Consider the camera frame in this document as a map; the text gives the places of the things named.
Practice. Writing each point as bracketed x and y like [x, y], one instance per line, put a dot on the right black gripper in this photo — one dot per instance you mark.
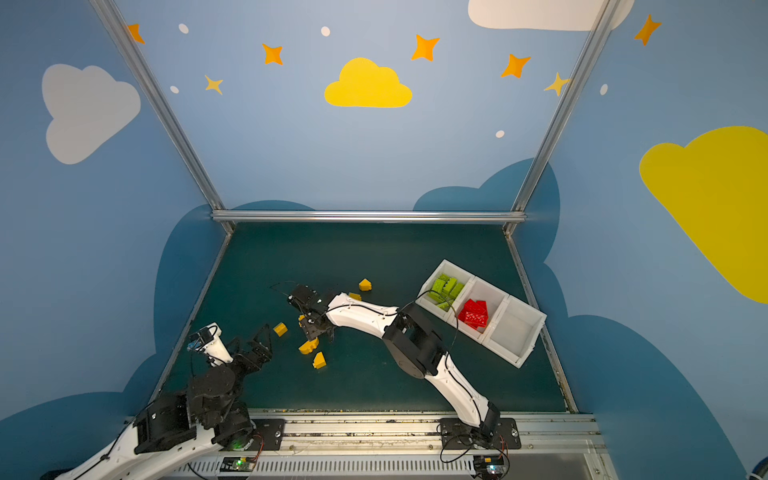
[315, 324]

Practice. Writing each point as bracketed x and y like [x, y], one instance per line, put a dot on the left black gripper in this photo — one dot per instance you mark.
[253, 351]

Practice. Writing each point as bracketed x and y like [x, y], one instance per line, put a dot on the yellow curved brick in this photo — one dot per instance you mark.
[309, 346]

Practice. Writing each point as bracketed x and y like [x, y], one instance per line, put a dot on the green brick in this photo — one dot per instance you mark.
[444, 291]

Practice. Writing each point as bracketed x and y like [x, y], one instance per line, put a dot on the small red brick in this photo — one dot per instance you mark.
[475, 314]

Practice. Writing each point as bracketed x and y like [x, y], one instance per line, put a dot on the white three-compartment bin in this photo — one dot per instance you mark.
[500, 322]

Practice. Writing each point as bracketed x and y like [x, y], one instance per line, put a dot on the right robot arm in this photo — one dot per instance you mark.
[414, 344]

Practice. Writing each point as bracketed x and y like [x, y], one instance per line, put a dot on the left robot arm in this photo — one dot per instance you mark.
[176, 427]

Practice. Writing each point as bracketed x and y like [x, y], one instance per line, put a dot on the small yellow slope brick left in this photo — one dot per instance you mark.
[280, 329]

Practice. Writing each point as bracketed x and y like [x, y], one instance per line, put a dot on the yellow slope brick front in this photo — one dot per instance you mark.
[319, 361]

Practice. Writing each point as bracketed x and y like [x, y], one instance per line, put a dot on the left controller board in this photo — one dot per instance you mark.
[238, 464]

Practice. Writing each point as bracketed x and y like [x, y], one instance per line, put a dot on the controller board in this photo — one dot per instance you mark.
[238, 464]
[489, 467]

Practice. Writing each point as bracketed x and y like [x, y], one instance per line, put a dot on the right controller board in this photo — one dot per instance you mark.
[489, 467]

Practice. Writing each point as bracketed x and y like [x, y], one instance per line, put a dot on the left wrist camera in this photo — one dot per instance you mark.
[207, 342]

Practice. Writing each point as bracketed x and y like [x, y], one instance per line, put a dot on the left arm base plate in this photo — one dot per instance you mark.
[267, 435]

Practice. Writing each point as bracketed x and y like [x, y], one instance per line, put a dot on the aluminium frame rear bar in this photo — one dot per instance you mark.
[421, 217]

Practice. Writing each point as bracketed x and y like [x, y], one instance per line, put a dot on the aluminium frame left post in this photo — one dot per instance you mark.
[114, 23]

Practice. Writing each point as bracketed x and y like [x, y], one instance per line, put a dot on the aluminium frame post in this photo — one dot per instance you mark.
[114, 23]
[586, 61]

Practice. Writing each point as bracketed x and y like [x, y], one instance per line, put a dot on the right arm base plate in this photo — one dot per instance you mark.
[455, 435]

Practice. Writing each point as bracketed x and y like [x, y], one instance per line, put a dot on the aluminium frame right post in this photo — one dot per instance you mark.
[586, 61]

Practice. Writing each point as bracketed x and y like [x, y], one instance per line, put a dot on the front aluminium rail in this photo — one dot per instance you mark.
[367, 445]

